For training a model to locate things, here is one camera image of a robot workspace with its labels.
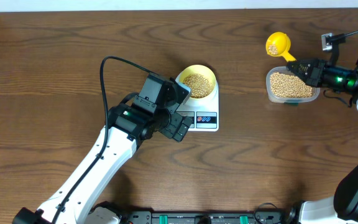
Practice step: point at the yellow measuring scoop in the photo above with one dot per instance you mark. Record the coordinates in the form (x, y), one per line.
(283, 43)

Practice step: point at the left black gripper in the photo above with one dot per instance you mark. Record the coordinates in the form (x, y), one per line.
(170, 131)

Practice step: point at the pile of soybeans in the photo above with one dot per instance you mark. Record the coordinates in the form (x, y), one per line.
(289, 86)

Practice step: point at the soybeans in yellow scoop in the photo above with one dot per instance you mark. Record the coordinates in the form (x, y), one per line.
(272, 49)

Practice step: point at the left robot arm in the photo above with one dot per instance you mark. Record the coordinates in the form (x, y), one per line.
(128, 125)

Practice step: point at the pale yellow plastic bowl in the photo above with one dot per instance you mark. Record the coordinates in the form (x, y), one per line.
(205, 71)

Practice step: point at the soybeans in yellow bowl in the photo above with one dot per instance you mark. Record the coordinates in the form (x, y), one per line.
(200, 86)

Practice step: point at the white digital kitchen scale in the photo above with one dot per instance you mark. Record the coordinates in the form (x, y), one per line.
(204, 114)

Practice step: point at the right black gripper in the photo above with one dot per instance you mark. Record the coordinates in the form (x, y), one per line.
(314, 73)

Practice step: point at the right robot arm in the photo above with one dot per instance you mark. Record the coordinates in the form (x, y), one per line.
(342, 207)

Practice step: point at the clear plastic container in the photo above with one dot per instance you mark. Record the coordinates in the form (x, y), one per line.
(277, 99)

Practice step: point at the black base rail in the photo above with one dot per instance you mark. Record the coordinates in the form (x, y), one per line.
(204, 217)

